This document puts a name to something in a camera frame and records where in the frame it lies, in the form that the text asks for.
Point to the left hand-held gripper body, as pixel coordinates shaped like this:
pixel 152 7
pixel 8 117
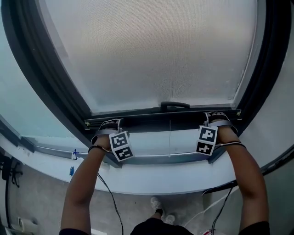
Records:
pixel 121 147

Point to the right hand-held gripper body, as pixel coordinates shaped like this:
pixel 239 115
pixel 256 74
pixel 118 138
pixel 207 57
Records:
pixel 206 140

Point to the roller blind with bottom bar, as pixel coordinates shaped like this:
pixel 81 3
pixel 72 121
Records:
pixel 149 46

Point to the person's right forearm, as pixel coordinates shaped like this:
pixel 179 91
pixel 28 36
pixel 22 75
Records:
pixel 248 183

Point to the person's left forearm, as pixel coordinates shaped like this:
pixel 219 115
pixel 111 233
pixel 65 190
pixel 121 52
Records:
pixel 80 183

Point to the person's left hand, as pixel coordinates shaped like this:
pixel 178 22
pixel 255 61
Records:
pixel 110 124

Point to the person's right hand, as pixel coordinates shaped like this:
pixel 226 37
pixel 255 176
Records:
pixel 217 117

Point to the small blue object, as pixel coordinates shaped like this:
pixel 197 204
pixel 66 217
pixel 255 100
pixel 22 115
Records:
pixel 71 171

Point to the person's left white shoe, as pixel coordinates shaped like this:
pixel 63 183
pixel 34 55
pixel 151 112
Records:
pixel 156 204

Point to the person's white shoe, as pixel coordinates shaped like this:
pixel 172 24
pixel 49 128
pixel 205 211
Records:
pixel 156 204
pixel 170 219

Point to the person's left leg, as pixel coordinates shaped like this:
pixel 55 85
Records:
pixel 157 213

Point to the person's right white shoe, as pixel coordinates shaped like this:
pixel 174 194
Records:
pixel 170 219

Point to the person's black clothing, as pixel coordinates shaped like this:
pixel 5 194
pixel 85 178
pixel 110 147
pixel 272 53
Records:
pixel 160 228

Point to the red white floor sign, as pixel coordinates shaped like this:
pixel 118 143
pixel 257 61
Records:
pixel 206 232

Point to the tall white cabinet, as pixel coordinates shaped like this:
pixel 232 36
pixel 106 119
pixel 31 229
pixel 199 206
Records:
pixel 282 195

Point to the black office chair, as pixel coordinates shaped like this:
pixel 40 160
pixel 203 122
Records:
pixel 10 169

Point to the white floor device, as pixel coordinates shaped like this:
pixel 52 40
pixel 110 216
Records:
pixel 27 225

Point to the black window frame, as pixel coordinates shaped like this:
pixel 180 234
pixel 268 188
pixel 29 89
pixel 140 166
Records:
pixel 46 80

